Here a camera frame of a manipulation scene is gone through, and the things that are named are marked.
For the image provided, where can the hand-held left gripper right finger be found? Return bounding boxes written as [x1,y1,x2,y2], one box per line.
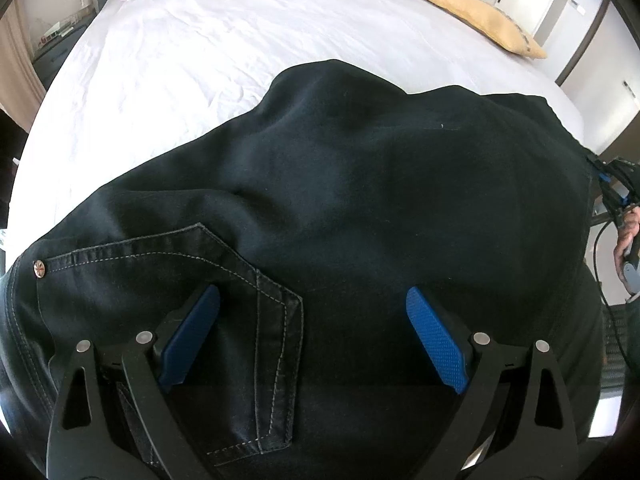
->
[405,286,581,480]

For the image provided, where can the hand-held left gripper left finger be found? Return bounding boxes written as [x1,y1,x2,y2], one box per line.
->
[46,284,221,480]

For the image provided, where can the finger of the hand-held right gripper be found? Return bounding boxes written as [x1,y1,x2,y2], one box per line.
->
[586,156,626,211]

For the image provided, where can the black pants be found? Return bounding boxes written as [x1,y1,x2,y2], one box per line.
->
[0,59,608,480]

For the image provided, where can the person's right hand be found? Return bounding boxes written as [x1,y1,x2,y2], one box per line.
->
[614,205,640,282]

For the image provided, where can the white wardrobe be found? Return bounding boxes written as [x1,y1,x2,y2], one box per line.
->
[400,0,640,156]

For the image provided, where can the yellow pillow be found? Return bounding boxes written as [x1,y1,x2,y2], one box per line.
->
[420,0,548,60]

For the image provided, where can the bed with white sheet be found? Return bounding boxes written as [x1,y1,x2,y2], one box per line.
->
[5,0,586,271]

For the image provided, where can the grey nightstand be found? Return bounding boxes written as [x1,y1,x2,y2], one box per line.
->
[32,22,96,88]

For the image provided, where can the beige curtain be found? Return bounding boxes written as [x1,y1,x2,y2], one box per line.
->
[0,0,48,131]

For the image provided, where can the black cable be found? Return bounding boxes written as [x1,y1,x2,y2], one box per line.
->
[592,210,640,361]

